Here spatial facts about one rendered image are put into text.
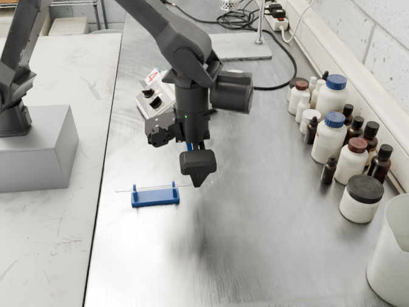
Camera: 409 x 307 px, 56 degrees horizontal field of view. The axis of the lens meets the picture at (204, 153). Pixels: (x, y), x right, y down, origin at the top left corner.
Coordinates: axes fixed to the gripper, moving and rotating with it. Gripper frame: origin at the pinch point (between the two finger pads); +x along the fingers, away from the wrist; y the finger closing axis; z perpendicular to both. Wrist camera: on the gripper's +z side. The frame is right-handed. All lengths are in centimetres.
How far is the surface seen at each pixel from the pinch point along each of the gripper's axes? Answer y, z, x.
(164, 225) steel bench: 7.3, 6.8, 10.4
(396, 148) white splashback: -1.1, -43.4, 3.5
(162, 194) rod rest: -0.1, 6.8, 9.4
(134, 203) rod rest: 1.5, 12.6, 9.4
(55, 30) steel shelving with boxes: -240, 82, 66
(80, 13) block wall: -275, 68, 66
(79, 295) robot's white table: 20.2, 21.6, 10.4
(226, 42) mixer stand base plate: -72, -19, 9
